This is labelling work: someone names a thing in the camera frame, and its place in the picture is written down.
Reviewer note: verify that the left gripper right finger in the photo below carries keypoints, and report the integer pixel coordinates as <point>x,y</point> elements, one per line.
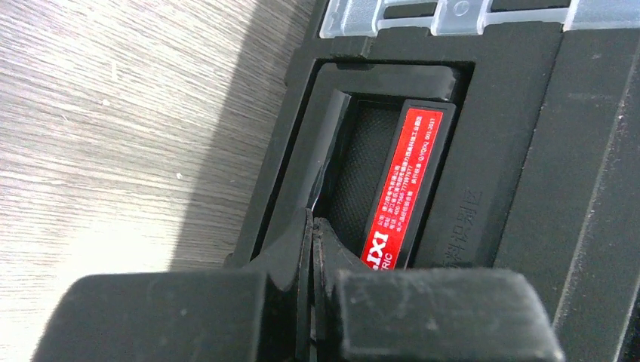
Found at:
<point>439,314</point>

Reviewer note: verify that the black plastic toolbox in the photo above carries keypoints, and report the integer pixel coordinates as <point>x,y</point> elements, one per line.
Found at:
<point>471,134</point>

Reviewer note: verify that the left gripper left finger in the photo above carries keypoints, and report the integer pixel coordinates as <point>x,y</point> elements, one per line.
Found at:
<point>258,312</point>

